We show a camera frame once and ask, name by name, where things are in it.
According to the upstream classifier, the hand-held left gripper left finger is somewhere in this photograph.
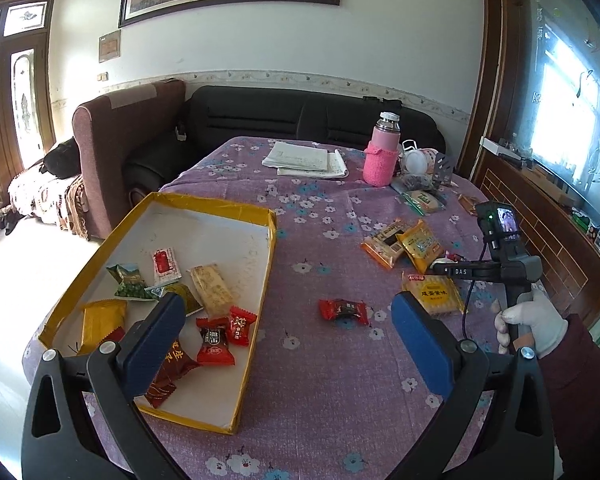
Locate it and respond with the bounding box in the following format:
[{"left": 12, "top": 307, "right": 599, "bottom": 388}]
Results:
[{"left": 21, "top": 291, "right": 187, "bottom": 480}]

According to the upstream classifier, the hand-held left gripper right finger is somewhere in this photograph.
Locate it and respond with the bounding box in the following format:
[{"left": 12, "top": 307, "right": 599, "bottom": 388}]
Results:
[{"left": 375, "top": 291, "right": 563, "bottom": 480}]

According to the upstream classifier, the dark red snack packet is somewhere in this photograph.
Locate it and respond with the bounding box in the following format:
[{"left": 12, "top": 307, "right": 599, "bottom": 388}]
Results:
[{"left": 145, "top": 340, "right": 202, "bottom": 409}]

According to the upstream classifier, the green pea snack packet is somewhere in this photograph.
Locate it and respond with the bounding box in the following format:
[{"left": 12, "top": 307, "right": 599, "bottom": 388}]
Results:
[
  {"left": 145, "top": 282, "right": 203, "bottom": 317},
  {"left": 106, "top": 262, "right": 153, "bottom": 302}
]

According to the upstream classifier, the plain yellow snack packet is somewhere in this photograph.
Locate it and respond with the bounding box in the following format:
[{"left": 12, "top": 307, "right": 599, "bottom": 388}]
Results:
[{"left": 80, "top": 299, "right": 128, "bottom": 353}]

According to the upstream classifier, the red packet with black label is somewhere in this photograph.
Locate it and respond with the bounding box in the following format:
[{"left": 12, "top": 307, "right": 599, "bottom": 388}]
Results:
[{"left": 196, "top": 316, "right": 235, "bottom": 365}]

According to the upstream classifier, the white packet with red label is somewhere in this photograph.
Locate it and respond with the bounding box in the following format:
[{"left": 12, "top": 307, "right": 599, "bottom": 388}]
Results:
[{"left": 152, "top": 249, "right": 183, "bottom": 285}]

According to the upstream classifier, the beige cracker packet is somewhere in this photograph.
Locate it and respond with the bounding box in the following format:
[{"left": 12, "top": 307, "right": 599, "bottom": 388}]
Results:
[{"left": 187, "top": 264, "right": 233, "bottom": 317}]

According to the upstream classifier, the yellow cardboard box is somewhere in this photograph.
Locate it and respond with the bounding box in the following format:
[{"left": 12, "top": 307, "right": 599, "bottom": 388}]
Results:
[{"left": 38, "top": 191, "right": 278, "bottom": 435}]

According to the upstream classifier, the person's right forearm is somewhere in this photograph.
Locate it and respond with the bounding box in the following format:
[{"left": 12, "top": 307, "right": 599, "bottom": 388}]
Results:
[{"left": 537, "top": 312, "right": 600, "bottom": 480}]

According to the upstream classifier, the person's right hand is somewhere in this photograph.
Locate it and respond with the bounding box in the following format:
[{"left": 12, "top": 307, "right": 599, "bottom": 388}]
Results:
[{"left": 495, "top": 287, "right": 570, "bottom": 360}]

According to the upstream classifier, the large yellow biscuit packet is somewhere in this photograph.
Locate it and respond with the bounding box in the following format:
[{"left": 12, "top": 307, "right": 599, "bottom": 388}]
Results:
[{"left": 401, "top": 272, "right": 466, "bottom": 317}]

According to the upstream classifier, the yellow cracker packet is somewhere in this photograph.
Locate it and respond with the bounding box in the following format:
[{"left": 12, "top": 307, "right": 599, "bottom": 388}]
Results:
[{"left": 397, "top": 220, "right": 443, "bottom": 273}]

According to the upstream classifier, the orange packet with dark print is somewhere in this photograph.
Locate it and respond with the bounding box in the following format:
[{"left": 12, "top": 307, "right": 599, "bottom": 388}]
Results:
[{"left": 360, "top": 218, "right": 411, "bottom": 268}]

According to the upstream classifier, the wooden television cabinet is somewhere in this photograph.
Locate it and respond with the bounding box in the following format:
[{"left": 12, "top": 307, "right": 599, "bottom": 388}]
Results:
[{"left": 472, "top": 135, "right": 600, "bottom": 321}]

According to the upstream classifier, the clear green cracker packet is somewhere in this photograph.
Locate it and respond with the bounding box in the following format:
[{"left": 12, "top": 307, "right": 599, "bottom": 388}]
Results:
[{"left": 405, "top": 189, "right": 443, "bottom": 215}]

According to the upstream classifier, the red candy with dark centre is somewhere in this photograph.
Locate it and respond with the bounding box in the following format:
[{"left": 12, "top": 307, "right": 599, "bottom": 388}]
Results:
[{"left": 318, "top": 299, "right": 371, "bottom": 326}]

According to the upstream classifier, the grey foil packet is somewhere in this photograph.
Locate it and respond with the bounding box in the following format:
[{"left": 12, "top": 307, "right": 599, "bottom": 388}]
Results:
[{"left": 432, "top": 155, "right": 456, "bottom": 188}]

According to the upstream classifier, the purple floral tablecloth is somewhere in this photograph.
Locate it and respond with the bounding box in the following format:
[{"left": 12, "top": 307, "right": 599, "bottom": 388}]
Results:
[{"left": 22, "top": 135, "right": 561, "bottom": 480}]

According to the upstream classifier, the white cup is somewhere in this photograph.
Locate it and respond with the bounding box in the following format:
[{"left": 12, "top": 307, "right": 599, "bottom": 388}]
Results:
[{"left": 402, "top": 140, "right": 438, "bottom": 177}]

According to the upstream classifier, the white power strip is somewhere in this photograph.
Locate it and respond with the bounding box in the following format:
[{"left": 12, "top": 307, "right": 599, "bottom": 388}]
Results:
[{"left": 481, "top": 136, "right": 531, "bottom": 163}]

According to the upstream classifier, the pink knitted-sleeve bottle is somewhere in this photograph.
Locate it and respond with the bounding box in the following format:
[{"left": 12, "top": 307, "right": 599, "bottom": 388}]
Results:
[{"left": 363, "top": 111, "right": 402, "bottom": 188}]

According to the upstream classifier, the stack of white papers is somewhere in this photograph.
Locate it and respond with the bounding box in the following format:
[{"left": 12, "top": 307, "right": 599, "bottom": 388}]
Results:
[{"left": 261, "top": 141, "right": 350, "bottom": 179}]

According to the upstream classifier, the television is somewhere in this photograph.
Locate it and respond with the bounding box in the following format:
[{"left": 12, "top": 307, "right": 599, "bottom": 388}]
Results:
[{"left": 522, "top": 0, "right": 600, "bottom": 221}]

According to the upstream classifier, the patterned blanket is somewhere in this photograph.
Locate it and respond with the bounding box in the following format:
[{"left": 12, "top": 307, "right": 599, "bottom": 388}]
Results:
[{"left": 7, "top": 170, "right": 88, "bottom": 238}]

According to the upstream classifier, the black cloth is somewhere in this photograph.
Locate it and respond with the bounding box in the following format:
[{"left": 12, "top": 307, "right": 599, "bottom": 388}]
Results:
[{"left": 40, "top": 137, "right": 83, "bottom": 179}]

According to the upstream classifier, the maroon armchair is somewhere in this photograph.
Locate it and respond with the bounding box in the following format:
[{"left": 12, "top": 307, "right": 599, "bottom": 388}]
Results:
[{"left": 71, "top": 80, "right": 187, "bottom": 241}]

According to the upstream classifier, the black sofa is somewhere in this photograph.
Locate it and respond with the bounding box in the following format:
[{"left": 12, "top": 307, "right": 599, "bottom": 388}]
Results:
[{"left": 125, "top": 85, "right": 446, "bottom": 186}]

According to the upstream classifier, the wooden glass door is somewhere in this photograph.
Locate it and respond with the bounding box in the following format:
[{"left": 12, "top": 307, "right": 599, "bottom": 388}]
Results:
[{"left": 0, "top": 0, "right": 58, "bottom": 241}]

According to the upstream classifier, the black cable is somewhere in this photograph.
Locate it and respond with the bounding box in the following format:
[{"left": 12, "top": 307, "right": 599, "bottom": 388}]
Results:
[{"left": 461, "top": 245, "right": 492, "bottom": 346}]

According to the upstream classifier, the brown wooden door frame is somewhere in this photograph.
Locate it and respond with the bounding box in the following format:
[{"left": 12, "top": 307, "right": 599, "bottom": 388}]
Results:
[{"left": 457, "top": 0, "right": 511, "bottom": 176}]

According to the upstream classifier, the small wall plaque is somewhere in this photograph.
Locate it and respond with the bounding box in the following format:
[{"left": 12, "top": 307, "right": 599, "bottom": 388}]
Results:
[{"left": 98, "top": 30, "right": 122, "bottom": 63}]

